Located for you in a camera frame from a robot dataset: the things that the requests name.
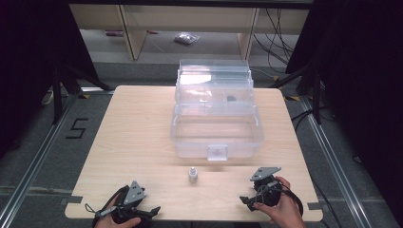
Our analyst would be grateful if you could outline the aluminium floor rail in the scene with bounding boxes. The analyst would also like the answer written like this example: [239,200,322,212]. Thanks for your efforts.
[0,91,81,228]
[299,96,373,228]

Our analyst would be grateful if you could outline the clear plastic storage box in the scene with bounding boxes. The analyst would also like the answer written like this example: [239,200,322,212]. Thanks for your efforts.
[170,58,266,162]

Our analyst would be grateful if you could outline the bundle of black cables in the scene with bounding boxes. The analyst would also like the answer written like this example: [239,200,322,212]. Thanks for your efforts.
[252,7,297,67]

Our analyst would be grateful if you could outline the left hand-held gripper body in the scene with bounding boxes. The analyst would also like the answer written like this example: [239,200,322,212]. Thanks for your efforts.
[110,180,147,224]

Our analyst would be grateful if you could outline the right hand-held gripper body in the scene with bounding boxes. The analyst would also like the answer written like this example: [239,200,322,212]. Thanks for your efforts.
[249,166,283,207]

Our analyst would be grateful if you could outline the person's left hand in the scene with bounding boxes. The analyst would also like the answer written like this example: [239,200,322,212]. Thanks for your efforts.
[94,199,143,228]

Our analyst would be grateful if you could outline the black metal stand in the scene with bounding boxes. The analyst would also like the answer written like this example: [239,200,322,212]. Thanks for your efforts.
[49,62,116,125]
[268,62,325,126]

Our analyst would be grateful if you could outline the beige wooden shelf unit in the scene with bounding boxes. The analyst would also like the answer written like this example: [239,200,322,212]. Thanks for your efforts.
[68,3,310,62]

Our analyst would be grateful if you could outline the person's right hand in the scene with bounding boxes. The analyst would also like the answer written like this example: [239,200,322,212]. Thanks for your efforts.
[252,176,307,228]

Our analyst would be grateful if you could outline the black floor cable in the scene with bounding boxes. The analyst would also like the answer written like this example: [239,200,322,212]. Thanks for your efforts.
[290,108,314,132]

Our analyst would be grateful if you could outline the clear plastic bag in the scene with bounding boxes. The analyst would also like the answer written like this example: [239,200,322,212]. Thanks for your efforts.
[173,31,202,46]

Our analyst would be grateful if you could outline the small white dropper bottle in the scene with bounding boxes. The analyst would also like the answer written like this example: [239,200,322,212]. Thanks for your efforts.
[188,166,199,184]

